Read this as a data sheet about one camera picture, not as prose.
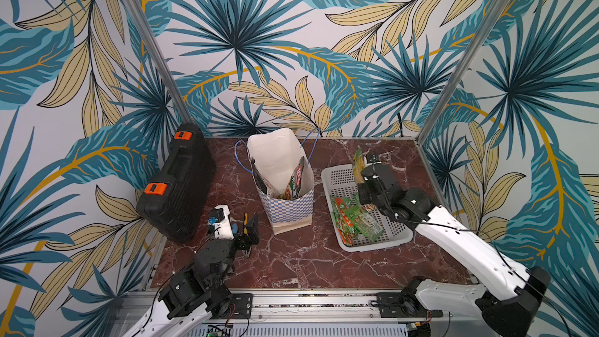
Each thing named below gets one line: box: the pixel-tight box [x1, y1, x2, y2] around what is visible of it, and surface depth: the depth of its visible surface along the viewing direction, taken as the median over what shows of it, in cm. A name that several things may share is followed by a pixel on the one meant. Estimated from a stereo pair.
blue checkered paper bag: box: [247, 127, 315, 235], surface depth 86 cm
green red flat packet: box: [331, 197, 356, 248], surface depth 85 cm
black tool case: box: [136, 122, 217, 244], surface depth 78 cm
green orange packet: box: [343, 203, 385, 242], surface depth 88 cm
